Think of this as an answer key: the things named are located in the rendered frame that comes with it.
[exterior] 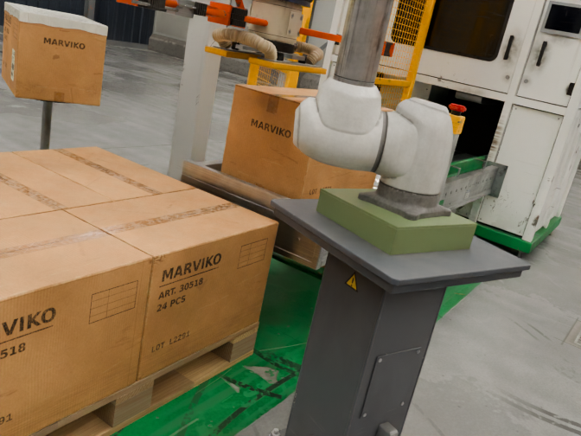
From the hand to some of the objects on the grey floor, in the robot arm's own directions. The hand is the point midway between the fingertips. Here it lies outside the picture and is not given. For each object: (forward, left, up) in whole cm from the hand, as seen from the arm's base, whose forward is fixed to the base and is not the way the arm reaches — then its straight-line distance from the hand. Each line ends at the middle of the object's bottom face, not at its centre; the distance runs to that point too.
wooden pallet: (+36, +95, -139) cm, 172 cm away
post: (-12, -46, -141) cm, 148 cm away
